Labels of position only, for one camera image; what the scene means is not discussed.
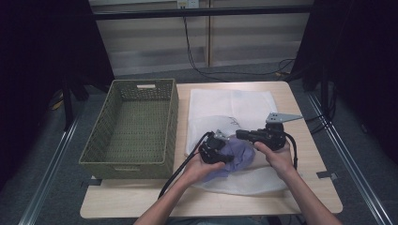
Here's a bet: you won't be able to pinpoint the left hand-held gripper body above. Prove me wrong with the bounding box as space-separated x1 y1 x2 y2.
198 129 231 165

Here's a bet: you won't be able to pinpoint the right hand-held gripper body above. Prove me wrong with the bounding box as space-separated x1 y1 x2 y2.
250 112 304 151

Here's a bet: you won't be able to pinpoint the light purple cloth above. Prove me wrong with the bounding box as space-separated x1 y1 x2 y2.
201 137 256 184

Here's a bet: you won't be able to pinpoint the white plastic bag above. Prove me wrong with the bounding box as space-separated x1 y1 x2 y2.
185 88 289 196

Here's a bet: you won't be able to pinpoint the green woven basket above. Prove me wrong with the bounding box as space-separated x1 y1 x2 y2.
78 78 180 180

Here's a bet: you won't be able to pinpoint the person's right hand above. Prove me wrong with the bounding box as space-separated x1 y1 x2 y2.
253 141 299 182

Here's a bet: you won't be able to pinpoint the person's left hand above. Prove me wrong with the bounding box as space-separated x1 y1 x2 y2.
181 152 226 186

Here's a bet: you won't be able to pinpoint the person's trousers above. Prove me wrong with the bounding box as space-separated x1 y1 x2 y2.
165 217 283 225

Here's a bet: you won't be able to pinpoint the black curtain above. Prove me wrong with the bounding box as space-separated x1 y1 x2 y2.
287 0 398 163
0 0 115 188

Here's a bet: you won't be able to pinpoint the black horizontal bar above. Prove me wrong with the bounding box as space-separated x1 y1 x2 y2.
93 5 314 22

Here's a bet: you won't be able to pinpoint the black metal stand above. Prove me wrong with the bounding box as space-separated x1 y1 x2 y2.
60 81 92 132

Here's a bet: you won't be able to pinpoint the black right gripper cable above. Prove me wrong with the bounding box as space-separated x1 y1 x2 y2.
283 132 299 172

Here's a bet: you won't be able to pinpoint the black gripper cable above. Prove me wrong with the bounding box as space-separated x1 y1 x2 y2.
283 132 299 172
158 131 214 200

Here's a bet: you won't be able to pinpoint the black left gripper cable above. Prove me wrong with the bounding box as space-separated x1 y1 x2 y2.
158 131 214 200

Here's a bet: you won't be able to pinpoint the black floor cable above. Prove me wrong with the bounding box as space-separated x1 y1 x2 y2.
304 113 334 135

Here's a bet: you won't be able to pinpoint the grey table bracket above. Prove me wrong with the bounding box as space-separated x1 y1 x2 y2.
315 171 339 181

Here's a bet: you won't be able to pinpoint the metal floor rail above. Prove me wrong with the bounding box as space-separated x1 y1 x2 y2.
308 92 392 225
18 115 83 225

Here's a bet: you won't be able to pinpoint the black wall cable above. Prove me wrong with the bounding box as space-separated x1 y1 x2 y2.
182 17 297 83

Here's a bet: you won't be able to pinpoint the white wall outlet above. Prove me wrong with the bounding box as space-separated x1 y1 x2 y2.
176 0 200 9

